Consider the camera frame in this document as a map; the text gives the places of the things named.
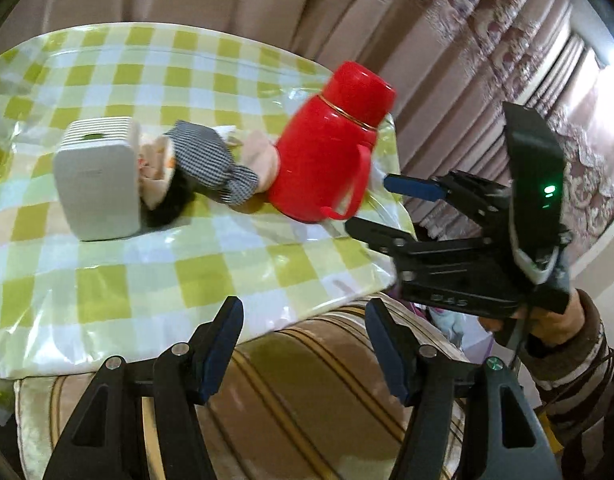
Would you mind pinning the beige striped cushion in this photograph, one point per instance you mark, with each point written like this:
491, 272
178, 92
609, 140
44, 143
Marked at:
307, 400

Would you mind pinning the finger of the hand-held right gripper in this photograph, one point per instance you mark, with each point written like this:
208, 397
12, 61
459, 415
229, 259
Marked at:
412, 185
387, 237

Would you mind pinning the person's right forearm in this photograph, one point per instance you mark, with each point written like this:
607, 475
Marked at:
587, 385

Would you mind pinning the person's right hand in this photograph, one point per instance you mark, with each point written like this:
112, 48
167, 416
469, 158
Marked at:
562, 325

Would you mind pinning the green checkered plastic tablecloth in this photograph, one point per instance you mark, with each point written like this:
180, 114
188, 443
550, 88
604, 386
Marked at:
137, 285

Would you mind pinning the doll with checkered dress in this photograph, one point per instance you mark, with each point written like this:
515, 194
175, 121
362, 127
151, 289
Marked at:
202, 155

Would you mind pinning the purple storage box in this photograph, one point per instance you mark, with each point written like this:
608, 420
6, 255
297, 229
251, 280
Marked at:
479, 347

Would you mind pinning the red thermos jug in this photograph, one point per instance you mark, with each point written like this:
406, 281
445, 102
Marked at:
317, 155

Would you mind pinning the white boxy appliance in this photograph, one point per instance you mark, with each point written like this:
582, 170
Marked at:
97, 185

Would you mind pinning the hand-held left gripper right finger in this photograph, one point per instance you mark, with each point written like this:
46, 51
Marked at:
387, 355

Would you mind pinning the pink patterned curtain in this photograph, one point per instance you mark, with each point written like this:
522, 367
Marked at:
287, 0

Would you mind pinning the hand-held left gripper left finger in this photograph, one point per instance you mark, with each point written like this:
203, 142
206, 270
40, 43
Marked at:
222, 345

